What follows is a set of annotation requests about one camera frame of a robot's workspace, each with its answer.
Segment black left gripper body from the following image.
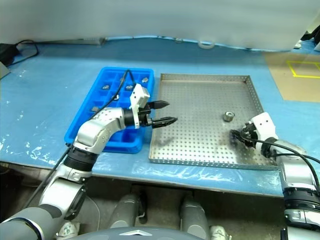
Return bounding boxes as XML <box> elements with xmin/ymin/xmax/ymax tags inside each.
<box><xmin>138</xmin><ymin>103</ymin><xmax>154</xmax><ymax>127</ymax></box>

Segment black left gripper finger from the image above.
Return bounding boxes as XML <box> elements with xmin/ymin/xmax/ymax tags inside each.
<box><xmin>151</xmin><ymin>116</ymin><xmax>179</xmax><ymax>130</ymax></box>
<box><xmin>146</xmin><ymin>100</ymin><xmax>171</xmax><ymax>110</ymax></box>

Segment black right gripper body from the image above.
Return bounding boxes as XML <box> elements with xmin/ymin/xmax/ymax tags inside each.
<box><xmin>241</xmin><ymin>121</ymin><xmax>258</xmax><ymax>148</ymax></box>

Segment perforated steel tray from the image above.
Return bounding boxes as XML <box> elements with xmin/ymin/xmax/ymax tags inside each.
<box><xmin>148</xmin><ymin>73</ymin><xmax>281</xmax><ymax>171</ymax></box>

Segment blue plastic compartment tray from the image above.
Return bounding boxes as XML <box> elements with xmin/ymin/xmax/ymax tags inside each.
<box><xmin>64</xmin><ymin>66</ymin><xmax>155</xmax><ymax>154</ymax></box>

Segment brown cardboard sheet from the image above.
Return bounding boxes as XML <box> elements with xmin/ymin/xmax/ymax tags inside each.
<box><xmin>264</xmin><ymin>52</ymin><xmax>320</xmax><ymax>103</ymax></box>

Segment white tape roll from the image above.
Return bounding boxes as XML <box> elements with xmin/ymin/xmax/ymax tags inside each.
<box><xmin>198</xmin><ymin>40</ymin><xmax>216</xmax><ymax>50</ymax></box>

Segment yellow tape outline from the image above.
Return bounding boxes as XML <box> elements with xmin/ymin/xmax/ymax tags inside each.
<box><xmin>286</xmin><ymin>60</ymin><xmax>320</xmax><ymax>79</ymax></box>

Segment grey right robot leg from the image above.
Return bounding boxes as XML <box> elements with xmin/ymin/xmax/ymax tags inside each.
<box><xmin>179</xmin><ymin>194</ymin><xmax>211</xmax><ymax>232</ymax></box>

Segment grey robot leg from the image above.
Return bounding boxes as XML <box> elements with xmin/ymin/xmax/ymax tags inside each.
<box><xmin>179</xmin><ymin>194</ymin><xmax>211</xmax><ymax>232</ymax></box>
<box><xmin>109</xmin><ymin>193</ymin><xmax>147</xmax><ymax>230</ymax></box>

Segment white backdrop sheet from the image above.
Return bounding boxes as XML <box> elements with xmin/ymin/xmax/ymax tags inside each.
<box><xmin>0</xmin><ymin>0</ymin><xmax>308</xmax><ymax>51</ymax></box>

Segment white shoe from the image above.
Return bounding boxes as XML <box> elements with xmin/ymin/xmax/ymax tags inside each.
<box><xmin>209</xmin><ymin>224</ymin><xmax>230</xmax><ymax>238</ymax></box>
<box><xmin>58</xmin><ymin>221</ymin><xmax>81</xmax><ymax>238</ymax></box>

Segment blue plastic table cover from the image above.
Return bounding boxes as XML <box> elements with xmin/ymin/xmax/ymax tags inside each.
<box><xmin>0</xmin><ymin>37</ymin><xmax>320</xmax><ymax>198</ymax></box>

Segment grey left robot leg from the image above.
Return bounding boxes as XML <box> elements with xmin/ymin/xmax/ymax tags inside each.
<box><xmin>109</xmin><ymin>193</ymin><xmax>147</xmax><ymax>230</ymax></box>

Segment grey metal bar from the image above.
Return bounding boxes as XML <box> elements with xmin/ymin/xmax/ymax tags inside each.
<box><xmin>34</xmin><ymin>37</ymin><xmax>106</xmax><ymax>47</ymax></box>

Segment grey robot torso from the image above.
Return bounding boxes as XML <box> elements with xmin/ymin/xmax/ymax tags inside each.
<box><xmin>56</xmin><ymin>226</ymin><xmax>213</xmax><ymax>240</ymax></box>

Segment grey metal panel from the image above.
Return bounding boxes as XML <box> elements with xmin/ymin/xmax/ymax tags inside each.
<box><xmin>0</xmin><ymin>62</ymin><xmax>11</xmax><ymax>80</ymax></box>

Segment black power adapter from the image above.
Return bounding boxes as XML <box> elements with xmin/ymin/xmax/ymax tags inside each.
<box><xmin>0</xmin><ymin>42</ymin><xmax>20</xmax><ymax>66</ymax></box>

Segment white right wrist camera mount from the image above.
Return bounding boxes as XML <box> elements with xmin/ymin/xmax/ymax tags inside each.
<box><xmin>246</xmin><ymin>112</ymin><xmax>279</xmax><ymax>145</ymax></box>

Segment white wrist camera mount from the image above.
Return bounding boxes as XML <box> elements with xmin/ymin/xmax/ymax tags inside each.
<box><xmin>246</xmin><ymin>112</ymin><xmax>279</xmax><ymax>145</ymax></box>
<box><xmin>129</xmin><ymin>83</ymin><xmax>151</xmax><ymax>130</ymax></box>

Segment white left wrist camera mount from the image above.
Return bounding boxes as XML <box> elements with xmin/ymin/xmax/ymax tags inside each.
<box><xmin>129</xmin><ymin>83</ymin><xmax>151</xmax><ymax>130</ymax></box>

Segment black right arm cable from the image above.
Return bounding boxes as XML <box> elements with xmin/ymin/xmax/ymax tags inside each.
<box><xmin>252</xmin><ymin>139</ymin><xmax>320</xmax><ymax>193</ymax></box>

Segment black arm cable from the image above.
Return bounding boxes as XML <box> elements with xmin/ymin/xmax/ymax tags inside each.
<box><xmin>252</xmin><ymin>139</ymin><xmax>320</xmax><ymax>193</ymax></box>
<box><xmin>23</xmin><ymin>69</ymin><xmax>137</xmax><ymax>210</ymax></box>

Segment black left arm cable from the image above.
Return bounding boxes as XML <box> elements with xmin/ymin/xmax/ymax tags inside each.
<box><xmin>23</xmin><ymin>69</ymin><xmax>137</xmax><ymax>210</ymax></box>

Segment black adapter cable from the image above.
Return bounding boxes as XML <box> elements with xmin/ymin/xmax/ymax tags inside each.
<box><xmin>4</xmin><ymin>39</ymin><xmax>40</xmax><ymax>67</ymax></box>

